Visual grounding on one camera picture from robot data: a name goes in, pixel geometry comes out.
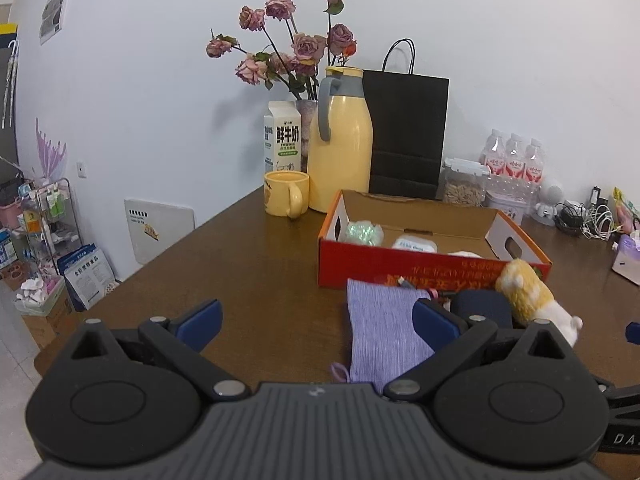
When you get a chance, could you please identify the purple flower wall sticker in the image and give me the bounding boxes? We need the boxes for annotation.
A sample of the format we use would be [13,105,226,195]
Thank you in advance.
[32,117,68,183]

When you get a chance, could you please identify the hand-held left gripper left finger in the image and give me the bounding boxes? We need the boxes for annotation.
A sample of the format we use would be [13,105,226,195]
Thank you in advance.
[47,299,251,403]

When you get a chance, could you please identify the blue white bag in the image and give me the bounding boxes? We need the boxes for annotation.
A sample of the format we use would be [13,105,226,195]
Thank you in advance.
[56,243,117,311]

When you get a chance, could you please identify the red cardboard box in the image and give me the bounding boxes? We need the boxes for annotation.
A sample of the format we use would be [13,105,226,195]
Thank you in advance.
[317,189,553,291]

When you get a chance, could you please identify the colourful snack packet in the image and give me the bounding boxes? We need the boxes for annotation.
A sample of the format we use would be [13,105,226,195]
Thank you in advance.
[612,187,640,233]

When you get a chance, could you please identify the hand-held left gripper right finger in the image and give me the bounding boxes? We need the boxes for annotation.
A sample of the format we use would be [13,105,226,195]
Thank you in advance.
[382,297,596,403]

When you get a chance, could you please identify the dried rose bouquet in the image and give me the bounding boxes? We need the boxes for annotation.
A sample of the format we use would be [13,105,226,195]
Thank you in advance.
[206,0,358,102]

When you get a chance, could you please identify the black paper bag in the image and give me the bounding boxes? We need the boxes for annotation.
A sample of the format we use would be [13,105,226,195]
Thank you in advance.
[361,38,450,201]

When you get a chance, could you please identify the yellow mug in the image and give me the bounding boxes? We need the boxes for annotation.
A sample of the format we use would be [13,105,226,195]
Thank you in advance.
[263,170,311,220]

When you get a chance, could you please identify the yellow white plush toy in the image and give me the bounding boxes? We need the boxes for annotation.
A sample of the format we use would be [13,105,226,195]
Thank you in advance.
[495,257,585,347]

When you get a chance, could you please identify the clear seed container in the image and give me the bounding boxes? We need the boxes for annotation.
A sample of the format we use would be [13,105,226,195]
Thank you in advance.
[440,158,491,207]

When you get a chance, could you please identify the white robot figurine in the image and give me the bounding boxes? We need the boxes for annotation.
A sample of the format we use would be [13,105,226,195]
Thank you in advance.
[532,177,566,227]

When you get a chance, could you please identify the black cable tangle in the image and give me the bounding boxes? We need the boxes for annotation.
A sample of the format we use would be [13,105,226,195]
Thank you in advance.
[555,200,590,235]

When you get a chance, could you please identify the white milk carton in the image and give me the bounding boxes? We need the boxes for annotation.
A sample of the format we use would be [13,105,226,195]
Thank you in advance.
[263,100,302,176]

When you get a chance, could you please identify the yellow thermos jug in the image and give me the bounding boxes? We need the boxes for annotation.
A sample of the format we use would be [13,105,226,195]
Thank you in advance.
[306,66,374,213]

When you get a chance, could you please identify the white wipes pack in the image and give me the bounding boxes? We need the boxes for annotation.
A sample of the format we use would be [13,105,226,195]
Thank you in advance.
[390,232,438,253]

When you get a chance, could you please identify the wall poster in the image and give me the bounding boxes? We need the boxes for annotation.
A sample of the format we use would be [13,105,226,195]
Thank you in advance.
[39,0,71,46]

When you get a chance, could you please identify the white wall panel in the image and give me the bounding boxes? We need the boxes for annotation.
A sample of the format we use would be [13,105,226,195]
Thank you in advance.
[124,198,197,266]

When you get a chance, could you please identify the wire storage rack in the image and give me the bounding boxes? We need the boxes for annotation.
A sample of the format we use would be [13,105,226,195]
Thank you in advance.
[20,177,86,281]

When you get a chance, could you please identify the brown cardboard carton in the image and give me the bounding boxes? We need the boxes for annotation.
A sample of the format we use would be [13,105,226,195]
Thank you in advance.
[20,292,76,351]

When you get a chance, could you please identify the purple tissue pack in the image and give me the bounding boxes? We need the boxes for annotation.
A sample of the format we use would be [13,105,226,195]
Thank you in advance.
[611,230,640,286]

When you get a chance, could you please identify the green glitter pack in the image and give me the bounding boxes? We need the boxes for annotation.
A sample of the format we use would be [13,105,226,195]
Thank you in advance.
[345,220,385,248]

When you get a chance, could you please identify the pink plastic basket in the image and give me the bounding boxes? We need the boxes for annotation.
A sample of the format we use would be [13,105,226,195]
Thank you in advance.
[0,200,23,229]

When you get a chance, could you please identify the white plastic tub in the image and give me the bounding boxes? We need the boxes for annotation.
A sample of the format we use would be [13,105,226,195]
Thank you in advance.
[484,175,541,226]

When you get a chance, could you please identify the grey flower vase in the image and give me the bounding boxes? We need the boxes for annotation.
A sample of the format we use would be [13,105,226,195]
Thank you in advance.
[295,99,319,173]

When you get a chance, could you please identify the basket of white items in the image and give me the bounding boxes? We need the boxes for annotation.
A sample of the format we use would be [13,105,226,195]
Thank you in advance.
[14,275,68,317]

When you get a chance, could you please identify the navy zip case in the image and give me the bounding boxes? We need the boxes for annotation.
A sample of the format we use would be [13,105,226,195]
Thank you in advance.
[449,289,515,330]

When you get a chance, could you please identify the purple knitted cloth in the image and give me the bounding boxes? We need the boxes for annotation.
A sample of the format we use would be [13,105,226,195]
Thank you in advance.
[330,278,436,395]

